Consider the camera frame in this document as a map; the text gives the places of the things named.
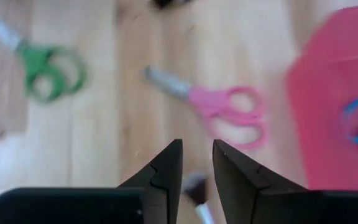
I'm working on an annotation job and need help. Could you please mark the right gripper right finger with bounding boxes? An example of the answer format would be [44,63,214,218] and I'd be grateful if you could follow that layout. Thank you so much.
[212,139,358,224]

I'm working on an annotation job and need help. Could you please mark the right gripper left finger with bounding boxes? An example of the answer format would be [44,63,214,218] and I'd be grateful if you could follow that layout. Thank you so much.
[0,139,183,224]

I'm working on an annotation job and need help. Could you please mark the thick brush with silver ferrule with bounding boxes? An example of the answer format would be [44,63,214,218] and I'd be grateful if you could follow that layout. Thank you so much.
[181,172,217,224]

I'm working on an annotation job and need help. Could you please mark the pink translucent plastic tray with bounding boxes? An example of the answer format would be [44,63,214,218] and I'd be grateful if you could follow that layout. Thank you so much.
[286,2,358,190]

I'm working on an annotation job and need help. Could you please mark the green handled scissors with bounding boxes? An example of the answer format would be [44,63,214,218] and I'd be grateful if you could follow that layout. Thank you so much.
[0,17,88,103]

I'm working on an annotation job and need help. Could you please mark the pink handled scissors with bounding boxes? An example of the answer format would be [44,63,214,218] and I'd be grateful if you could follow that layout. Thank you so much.
[144,65,267,150]

